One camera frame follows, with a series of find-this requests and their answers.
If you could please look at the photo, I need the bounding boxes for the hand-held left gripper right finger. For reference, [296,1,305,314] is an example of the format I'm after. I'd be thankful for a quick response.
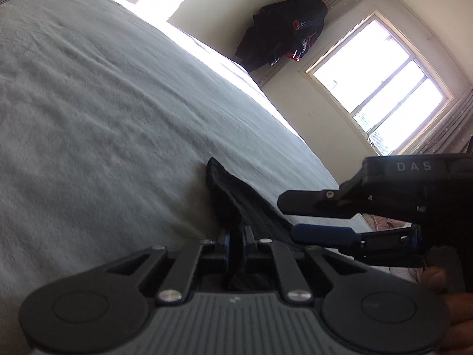
[242,225,366,305]

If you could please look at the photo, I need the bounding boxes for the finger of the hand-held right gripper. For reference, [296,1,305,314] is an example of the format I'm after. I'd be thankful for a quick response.
[291,223,422,267]
[277,179,367,220]

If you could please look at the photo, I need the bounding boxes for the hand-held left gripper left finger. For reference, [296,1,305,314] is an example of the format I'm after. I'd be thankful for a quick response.
[105,229,232,305]

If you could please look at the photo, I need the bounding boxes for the black garment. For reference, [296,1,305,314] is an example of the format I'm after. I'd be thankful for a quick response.
[205,157,308,293]

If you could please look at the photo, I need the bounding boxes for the hanging dark clothes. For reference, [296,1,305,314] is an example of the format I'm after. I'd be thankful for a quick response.
[236,0,329,74]

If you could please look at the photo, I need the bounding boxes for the person's right hand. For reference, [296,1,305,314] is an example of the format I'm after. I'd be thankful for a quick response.
[421,266,473,355]

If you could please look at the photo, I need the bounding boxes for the window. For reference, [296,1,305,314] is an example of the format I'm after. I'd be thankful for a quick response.
[305,10,455,156]

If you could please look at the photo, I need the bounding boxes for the bed with grey sheet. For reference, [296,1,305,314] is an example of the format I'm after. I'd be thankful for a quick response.
[0,0,370,355]

